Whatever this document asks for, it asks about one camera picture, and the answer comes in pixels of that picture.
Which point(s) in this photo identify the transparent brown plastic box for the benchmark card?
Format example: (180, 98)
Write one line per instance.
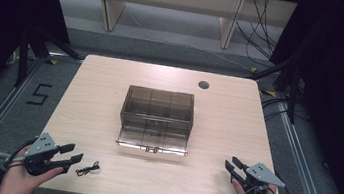
(156, 118)

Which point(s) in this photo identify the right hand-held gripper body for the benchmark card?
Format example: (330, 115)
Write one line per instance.
(263, 175)

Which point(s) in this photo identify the person's left hand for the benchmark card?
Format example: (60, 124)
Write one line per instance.
(19, 181)

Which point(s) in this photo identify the yellow black tape piece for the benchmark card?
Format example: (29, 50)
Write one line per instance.
(52, 61)
(268, 93)

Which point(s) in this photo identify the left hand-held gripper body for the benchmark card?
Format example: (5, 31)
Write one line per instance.
(42, 143)

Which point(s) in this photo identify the black metal stand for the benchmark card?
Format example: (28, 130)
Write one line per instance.
(24, 57)
(293, 93)

